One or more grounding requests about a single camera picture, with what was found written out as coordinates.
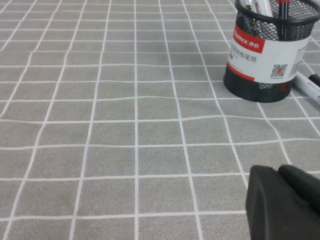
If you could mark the white PAINT marker pen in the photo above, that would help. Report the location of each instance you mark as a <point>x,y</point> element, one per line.
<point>303,83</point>

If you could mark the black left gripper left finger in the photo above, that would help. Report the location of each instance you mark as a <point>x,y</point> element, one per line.
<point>270,207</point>

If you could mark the red pen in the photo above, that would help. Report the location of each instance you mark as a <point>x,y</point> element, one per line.
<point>283,10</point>

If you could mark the black mesh pen holder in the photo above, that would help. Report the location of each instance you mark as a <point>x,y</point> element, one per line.
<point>265,57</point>

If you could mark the grey white grid tablecloth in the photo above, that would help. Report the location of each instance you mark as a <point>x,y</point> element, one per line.
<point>112,130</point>

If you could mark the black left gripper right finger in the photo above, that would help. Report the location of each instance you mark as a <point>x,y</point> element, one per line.
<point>305,185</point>

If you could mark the silver whiteboard marker black cap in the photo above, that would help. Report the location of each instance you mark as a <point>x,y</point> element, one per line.
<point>263,7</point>

